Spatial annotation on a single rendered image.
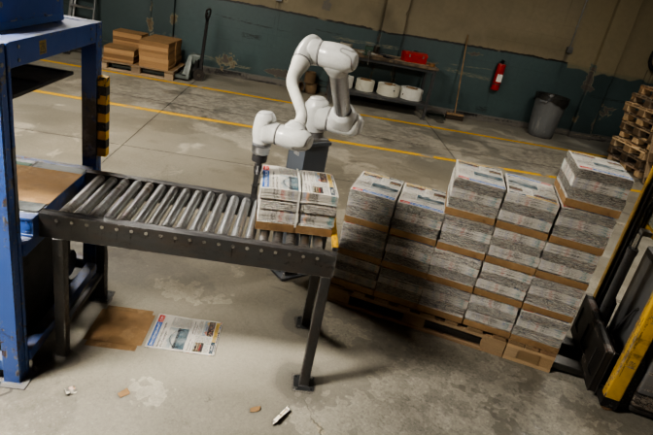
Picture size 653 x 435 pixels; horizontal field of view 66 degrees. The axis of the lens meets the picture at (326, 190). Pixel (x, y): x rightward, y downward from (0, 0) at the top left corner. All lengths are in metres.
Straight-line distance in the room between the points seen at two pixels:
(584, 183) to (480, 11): 7.08
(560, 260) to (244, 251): 1.79
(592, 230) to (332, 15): 7.09
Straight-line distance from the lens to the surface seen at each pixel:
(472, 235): 3.09
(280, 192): 2.37
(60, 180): 2.87
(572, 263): 3.19
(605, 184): 3.04
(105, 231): 2.48
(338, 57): 2.64
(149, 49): 8.79
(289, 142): 2.33
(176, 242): 2.40
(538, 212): 3.04
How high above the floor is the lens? 1.96
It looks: 22 degrees down
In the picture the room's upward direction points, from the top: 11 degrees clockwise
